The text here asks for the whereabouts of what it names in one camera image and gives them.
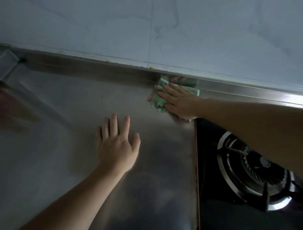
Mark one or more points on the person's right middle finger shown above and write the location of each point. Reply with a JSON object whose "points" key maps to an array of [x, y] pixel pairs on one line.
{"points": [[170, 89]]}

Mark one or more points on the black glass gas stove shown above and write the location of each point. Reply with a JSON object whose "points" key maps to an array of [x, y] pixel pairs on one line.
{"points": [[213, 208]]}

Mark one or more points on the person's left little finger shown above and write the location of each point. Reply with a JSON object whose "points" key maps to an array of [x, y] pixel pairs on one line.
{"points": [[99, 135]]}

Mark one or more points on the person's left thumb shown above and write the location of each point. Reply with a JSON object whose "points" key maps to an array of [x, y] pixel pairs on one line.
{"points": [[136, 143]]}

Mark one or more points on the person's right hand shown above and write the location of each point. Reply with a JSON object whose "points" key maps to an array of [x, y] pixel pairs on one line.
{"points": [[184, 104]]}

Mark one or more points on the green cleaning cloth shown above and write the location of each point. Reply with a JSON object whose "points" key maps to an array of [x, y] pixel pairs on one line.
{"points": [[157, 100]]}

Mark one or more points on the person's left hand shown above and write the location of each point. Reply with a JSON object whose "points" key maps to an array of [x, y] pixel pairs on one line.
{"points": [[117, 151]]}

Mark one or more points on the person's left middle finger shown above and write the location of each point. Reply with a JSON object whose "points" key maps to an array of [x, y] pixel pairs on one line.
{"points": [[114, 124]]}

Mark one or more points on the person's right forearm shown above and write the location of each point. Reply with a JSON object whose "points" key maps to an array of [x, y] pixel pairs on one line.
{"points": [[255, 128]]}

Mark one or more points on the stainless steel backsplash ledge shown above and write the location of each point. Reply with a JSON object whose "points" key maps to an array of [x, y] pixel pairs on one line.
{"points": [[94, 68]]}

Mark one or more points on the person's left forearm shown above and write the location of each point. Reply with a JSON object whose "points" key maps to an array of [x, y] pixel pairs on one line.
{"points": [[78, 201]]}

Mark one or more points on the black pan support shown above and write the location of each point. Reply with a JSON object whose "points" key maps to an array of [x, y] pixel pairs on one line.
{"points": [[262, 197]]}

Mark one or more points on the person's right thumb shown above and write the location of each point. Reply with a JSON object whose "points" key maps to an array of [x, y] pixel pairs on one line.
{"points": [[171, 109]]}

